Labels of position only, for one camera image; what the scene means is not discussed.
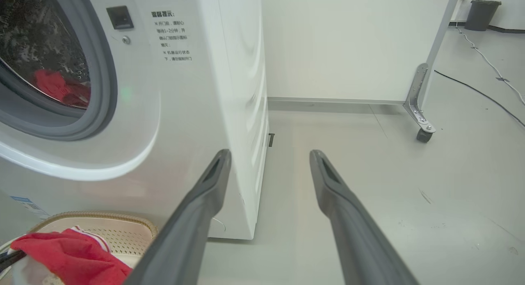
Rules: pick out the white front-load washing machine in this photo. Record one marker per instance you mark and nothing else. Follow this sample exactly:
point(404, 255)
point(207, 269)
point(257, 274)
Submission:
point(184, 112)

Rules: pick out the grey metal partition leg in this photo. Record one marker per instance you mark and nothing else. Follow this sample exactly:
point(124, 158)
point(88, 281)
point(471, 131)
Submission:
point(422, 84)

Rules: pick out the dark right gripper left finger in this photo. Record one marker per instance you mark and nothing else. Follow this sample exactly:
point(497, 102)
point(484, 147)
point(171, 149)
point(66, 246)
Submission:
point(192, 227)

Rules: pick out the red garment with white stripes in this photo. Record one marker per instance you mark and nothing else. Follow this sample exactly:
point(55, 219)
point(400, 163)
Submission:
point(78, 260)

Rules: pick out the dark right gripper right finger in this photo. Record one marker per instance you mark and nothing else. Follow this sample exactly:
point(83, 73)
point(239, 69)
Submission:
point(352, 235)

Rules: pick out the dark grey trash bin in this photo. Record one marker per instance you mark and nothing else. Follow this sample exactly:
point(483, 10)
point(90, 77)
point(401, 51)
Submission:
point(482, 16)

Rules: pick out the blue energy label sticker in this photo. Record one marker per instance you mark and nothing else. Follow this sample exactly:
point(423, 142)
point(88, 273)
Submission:
point(28, 206)

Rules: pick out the red and white garment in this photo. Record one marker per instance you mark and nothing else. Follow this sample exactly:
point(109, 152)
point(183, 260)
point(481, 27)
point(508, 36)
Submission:
point(53, 86)

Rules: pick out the steel washer drum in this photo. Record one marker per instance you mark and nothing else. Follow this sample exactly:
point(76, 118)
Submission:
point(41, 39)

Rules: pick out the white partition panel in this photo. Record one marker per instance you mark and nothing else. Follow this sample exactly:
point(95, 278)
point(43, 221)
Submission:
point(348, 43)

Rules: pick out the grey rubber door seal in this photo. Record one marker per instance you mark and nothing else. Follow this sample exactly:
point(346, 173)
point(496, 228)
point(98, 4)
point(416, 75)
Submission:
point(104, 71)

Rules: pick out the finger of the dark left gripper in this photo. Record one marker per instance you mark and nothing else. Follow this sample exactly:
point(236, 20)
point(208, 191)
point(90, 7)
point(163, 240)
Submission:
point(10, 260)

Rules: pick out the cream perforated laundry basket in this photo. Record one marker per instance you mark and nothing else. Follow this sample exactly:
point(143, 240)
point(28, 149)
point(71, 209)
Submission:
point(123, 235)

